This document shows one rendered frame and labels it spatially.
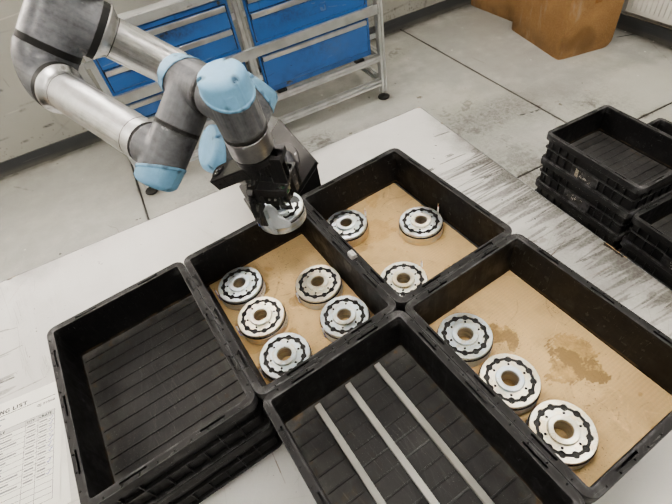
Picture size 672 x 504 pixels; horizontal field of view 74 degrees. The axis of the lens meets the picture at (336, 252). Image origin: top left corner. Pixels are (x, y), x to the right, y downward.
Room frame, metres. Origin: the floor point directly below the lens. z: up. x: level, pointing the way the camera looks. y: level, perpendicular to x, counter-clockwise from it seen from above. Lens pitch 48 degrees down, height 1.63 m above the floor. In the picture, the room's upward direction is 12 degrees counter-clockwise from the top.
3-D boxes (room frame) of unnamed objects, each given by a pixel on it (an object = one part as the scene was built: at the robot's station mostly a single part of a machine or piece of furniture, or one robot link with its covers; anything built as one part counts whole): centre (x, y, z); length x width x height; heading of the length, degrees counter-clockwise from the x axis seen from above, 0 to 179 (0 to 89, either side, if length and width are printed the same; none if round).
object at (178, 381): (0.46, 0.40, 0.87); 0.40 x 0.30 x 0.11; 24
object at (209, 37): (2.42, 0.62, 0.60); 0.72 x 0.03 x 0.56; 108
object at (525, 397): (0.31, -0.25, 0.86); 0.10 x 0.10 x 0.01
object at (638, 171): (1.16, -1.05, 0.37); 0.40 x 0.30 x 0.45; 18
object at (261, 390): (0.59, 0.12, 0.92); 0.40 x 0.30 x 0.02; 24
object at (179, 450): (0.46, 0.40, 0.92); 0.40 x 0.30 x 0.02; 24
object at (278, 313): (0.56, 0.18, 0.86); 0.10 x 0.10 x 0.01
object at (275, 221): (0.65, 0.10, 1.03); 0.06 x 0.03 x 0.09; 68
